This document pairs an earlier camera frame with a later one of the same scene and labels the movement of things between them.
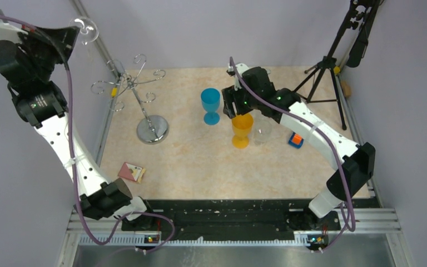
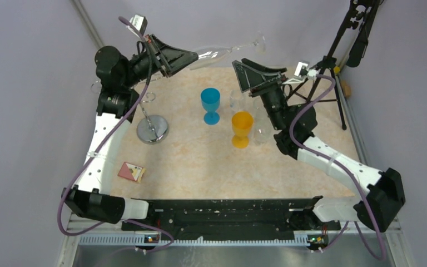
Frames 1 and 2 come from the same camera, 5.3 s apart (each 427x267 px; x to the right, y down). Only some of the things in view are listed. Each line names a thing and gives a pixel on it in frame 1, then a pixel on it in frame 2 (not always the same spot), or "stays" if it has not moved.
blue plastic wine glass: (210, 98) stays
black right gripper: (230, 95) -> (254, 78)
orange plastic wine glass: (242, 124) stays
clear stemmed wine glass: (88, 31) -> (208, 57)
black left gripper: (35, 35) -> (172, 58)
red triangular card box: (132, 172) stays
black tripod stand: (349, 47) stays
